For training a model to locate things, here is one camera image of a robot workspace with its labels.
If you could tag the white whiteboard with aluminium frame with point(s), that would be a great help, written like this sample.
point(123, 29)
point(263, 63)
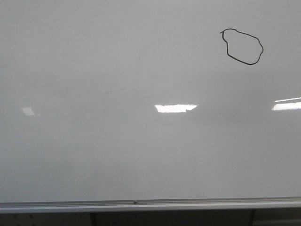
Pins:
point(132, 105)

